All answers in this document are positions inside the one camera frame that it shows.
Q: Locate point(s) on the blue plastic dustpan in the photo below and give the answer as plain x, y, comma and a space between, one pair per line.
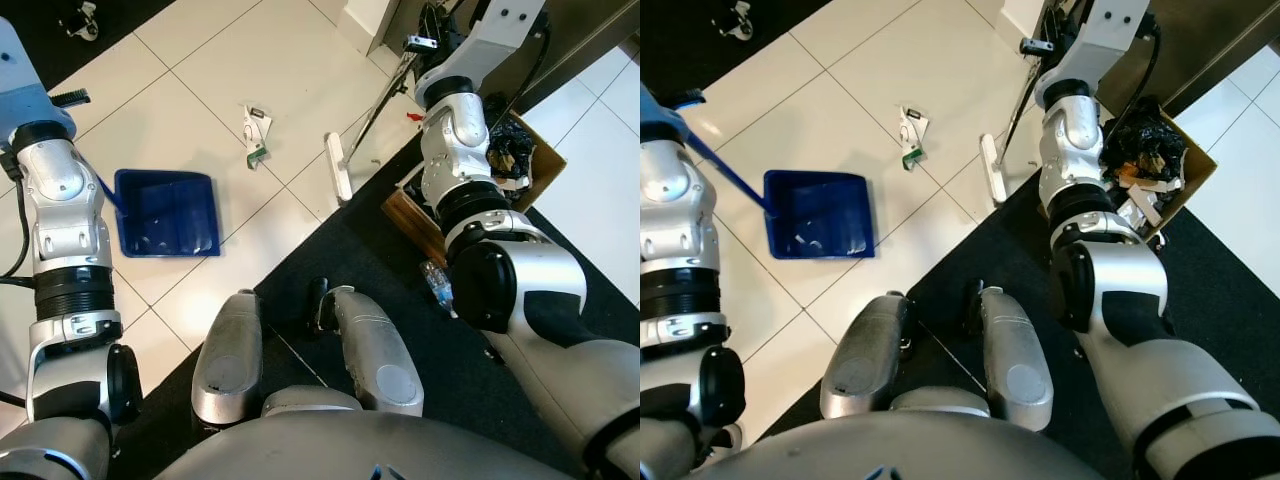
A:
165, 215
820, 215

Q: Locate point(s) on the white-headed broom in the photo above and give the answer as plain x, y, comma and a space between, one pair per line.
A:
993, 170
338, 170

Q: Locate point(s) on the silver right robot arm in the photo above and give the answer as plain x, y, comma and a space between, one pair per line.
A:
1120, 280
540, 280

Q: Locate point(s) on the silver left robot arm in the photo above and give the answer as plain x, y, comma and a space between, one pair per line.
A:
675, 220
65, 210

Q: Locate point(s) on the black floor mat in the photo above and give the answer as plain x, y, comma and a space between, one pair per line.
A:
960, 260
40, 25
690, 30
330, 250

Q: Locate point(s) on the black caster wheel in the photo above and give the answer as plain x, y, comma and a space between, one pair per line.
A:
80, 18
740, 18

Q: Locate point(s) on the black trash bag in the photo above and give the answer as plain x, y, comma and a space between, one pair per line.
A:
1140, 140
510, 145

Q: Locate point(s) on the white paper scraps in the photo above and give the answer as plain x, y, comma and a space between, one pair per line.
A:
512, 183
1145, 200

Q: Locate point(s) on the white and green wrapper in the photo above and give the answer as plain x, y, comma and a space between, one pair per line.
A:
912, 130
256, 128

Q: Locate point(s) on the brown cardboard trash box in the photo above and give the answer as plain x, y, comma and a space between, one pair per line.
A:
1195, 165
415, 215

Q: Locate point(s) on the clear plastic bottle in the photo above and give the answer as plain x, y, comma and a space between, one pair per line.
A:
438, 285

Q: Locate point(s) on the silver robot left leg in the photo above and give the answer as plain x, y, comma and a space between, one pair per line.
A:
228, 350
865, 355

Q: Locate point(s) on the silver robot leg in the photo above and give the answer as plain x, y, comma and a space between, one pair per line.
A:
228, 350
865, 355
375, 345
1015, 350

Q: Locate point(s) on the silver robot right leg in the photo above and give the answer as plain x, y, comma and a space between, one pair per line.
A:
1015, 350
375, 345

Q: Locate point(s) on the silver robot torso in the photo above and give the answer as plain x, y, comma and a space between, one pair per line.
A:
370, 445
900, 450

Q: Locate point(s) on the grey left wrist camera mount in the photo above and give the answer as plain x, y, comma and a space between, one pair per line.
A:
655, 115
30, 80

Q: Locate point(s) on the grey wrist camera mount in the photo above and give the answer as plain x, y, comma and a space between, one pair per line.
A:
1110, 35
500, 40
655, 115
30, 80

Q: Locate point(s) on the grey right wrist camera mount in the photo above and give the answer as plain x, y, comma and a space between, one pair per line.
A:
1110, 35
500, 40

